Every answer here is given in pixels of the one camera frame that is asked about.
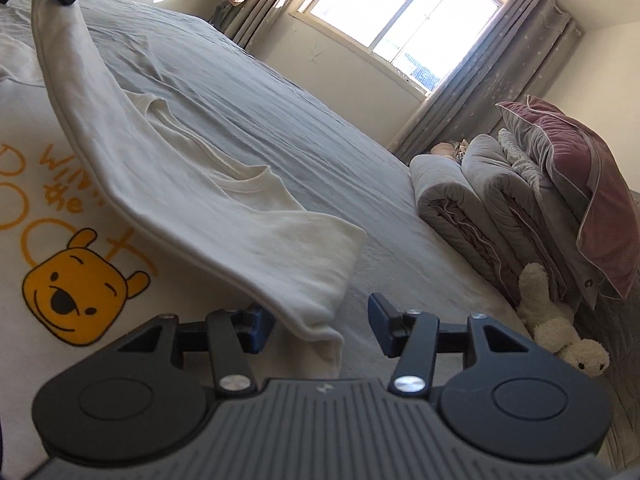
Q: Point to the dark grey folded quilt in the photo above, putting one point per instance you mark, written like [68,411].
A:
[500,195]

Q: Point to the cream plush dog toy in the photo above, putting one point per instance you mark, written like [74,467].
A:
[555,330]

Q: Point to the grey piped pillow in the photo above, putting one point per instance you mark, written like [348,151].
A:
[565,240]

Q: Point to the pale patterned blanket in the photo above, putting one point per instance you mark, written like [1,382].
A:
[515,150]

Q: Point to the mauve velvet pillow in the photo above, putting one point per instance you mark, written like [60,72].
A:
[575,170]

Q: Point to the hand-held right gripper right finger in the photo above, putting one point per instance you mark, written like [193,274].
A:
[380,327]

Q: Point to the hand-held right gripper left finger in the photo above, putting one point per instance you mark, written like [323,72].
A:
[260,332]

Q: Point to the dark hanging cloth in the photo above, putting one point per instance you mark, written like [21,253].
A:
[222,17]

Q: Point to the pink folded blanket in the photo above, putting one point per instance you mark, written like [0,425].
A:
[445,149]

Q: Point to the window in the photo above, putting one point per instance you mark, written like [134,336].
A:
[400,15]

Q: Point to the cream bear-print hooded sweatshirt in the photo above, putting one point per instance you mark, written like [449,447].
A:
[150,185]

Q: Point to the grey quilted headboard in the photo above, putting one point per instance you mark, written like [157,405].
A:
[622,350]

